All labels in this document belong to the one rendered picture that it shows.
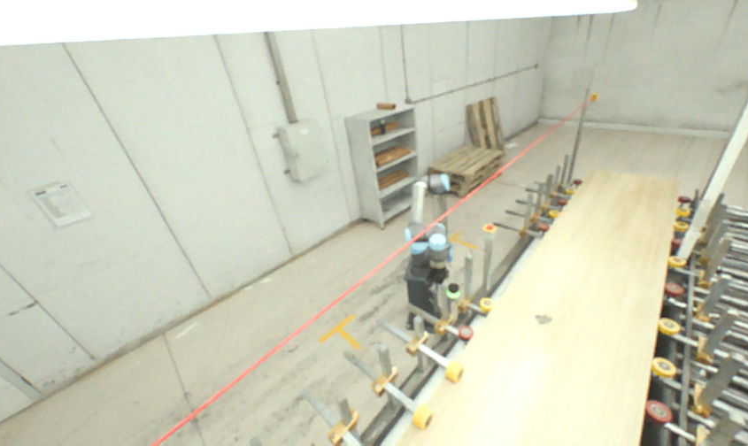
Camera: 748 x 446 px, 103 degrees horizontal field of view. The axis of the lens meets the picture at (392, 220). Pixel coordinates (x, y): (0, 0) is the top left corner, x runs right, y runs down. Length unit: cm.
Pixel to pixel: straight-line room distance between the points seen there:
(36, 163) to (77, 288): 104
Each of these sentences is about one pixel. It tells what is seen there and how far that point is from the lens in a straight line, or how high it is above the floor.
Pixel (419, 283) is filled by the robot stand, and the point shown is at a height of 55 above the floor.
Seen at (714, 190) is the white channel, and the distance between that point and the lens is 251.
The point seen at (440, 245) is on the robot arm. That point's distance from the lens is 155.
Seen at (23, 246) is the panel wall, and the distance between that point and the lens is 352.
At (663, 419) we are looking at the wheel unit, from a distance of 175.
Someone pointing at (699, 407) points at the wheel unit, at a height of 83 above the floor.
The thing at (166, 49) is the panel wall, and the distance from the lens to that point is 337.
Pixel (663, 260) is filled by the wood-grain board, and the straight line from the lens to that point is 259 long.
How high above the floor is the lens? 227
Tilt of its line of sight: 30 degrees down
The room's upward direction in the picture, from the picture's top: 7 degrees counter-clockwise
